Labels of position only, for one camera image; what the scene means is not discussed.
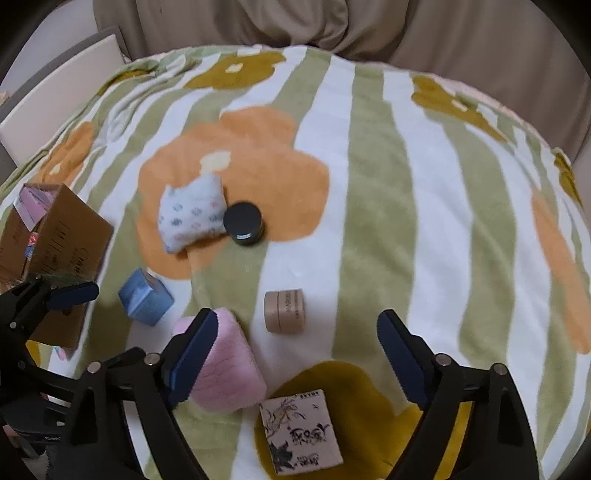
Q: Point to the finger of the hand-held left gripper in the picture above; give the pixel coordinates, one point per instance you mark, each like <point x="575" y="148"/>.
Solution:
<point x="74" y="295"/>
<point x="41" y="376"/>

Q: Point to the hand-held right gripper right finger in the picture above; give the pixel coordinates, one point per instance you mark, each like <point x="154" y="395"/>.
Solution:
<point x="402" y="362"/>

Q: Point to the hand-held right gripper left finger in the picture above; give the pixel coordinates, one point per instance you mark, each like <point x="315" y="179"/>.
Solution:
<point x="191" y="360"/>

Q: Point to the brown cardboard box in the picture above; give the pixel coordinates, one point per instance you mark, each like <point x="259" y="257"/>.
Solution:
<point x="69" y="230"/>

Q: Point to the pink quilted pouch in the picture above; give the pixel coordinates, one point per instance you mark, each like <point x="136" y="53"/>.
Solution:
<point x="231" y="364"/>

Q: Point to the small blue box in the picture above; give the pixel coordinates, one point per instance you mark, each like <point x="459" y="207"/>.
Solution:
<point x="145" y="297"/>

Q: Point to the pink packet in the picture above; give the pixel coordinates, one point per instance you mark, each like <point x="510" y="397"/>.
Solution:
<point x="36" y="203"/>

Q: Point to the beige round jar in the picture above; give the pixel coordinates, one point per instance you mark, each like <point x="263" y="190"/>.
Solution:
<point x="284" y="310"/>

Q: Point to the square box with black drawing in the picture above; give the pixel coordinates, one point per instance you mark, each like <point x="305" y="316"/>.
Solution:
<point x="300" y="431"/>

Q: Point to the white floral print pouch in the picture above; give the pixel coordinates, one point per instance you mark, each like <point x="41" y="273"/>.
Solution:
<point x="189" y="212"/>

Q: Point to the black round jar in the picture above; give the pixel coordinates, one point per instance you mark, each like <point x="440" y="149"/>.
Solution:
<point x="243" y="224"/>

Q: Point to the striped floral blanket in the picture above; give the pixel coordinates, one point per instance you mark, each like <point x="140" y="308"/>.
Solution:
<point x="392" y="207"/>

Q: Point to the white panel furniture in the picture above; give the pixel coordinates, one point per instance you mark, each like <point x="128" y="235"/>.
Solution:
<point x="55" y="87"/>

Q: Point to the beige fabric sofa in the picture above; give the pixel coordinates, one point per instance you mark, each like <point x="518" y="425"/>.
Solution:
<point x="461" y="37"/>

